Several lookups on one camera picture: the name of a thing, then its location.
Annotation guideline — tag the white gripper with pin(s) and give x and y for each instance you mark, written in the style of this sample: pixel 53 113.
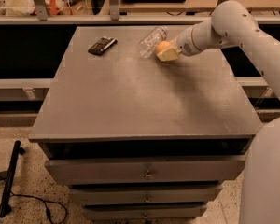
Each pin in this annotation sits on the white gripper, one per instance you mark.
pixel 185 44

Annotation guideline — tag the orange fruit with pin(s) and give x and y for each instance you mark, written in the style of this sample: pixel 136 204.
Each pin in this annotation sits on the orange fruit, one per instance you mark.
pixel 163 46

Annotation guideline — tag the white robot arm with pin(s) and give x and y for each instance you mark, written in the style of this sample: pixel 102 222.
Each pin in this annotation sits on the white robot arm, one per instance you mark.
pixel 231 24

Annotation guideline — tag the clear plastic water bottle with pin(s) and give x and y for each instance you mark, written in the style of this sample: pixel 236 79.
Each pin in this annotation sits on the clear plastic water bottle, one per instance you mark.
pixel 148 44

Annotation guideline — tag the black chocolate bar package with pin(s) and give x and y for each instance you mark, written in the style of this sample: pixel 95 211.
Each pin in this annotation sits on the black chocolate bar package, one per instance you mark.
pixel 102 45

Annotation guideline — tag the grey drawer cabinet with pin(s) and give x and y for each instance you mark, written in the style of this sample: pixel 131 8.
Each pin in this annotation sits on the grey drawer cabinet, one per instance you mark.
pixel 119 105

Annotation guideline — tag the top grey drawer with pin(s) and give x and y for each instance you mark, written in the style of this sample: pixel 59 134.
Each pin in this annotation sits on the top grey drawer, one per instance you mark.
pixel 145 170

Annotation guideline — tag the grey drawer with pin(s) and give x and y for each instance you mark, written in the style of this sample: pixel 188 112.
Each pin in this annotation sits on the grey drawer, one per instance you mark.
pixel 145 170
pixel 144 211
pixel 143 195

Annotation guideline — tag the middle grey drawer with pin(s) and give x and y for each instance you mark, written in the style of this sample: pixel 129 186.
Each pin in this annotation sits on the middle grey drawer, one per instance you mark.
pixel 143 195

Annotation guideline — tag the bottom grey drawer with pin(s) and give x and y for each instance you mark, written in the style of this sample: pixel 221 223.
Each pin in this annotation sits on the bottom grey drawer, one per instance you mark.
pixel 144 211

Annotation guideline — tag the black stand leg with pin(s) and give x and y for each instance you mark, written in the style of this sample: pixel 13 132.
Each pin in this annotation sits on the black stand leg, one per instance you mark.
pixel 4 205

